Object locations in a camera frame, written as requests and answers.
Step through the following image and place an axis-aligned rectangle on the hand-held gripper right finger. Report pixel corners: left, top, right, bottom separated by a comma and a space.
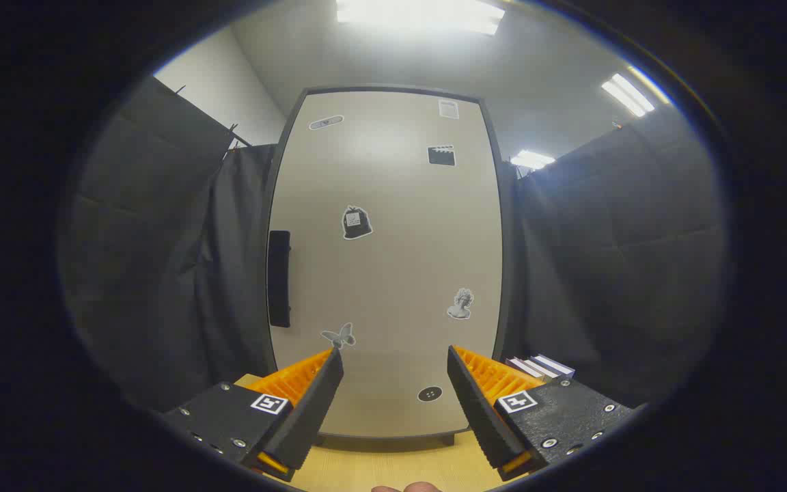
447, 345, 635, 482

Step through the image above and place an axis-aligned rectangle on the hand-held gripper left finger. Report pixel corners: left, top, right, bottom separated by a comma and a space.
160, 347, 345, 483

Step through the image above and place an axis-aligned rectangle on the black door handle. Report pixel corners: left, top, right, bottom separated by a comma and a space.
267, 230, 292, 329

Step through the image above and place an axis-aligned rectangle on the white spine book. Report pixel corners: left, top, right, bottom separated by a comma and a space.
516, 355, 560, 381

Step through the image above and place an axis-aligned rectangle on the small ceiling light panel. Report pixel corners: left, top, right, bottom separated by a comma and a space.
510, 150, 556, 171

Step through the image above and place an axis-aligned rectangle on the dark grey cabinet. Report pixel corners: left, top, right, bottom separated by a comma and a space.
266, 84, 512, 446

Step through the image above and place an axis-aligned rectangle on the long ceiling light panel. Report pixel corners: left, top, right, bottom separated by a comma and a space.
601, 72, 656, 118

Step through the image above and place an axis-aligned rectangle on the large ceiling light panel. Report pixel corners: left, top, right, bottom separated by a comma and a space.
335, 0, 506, 36

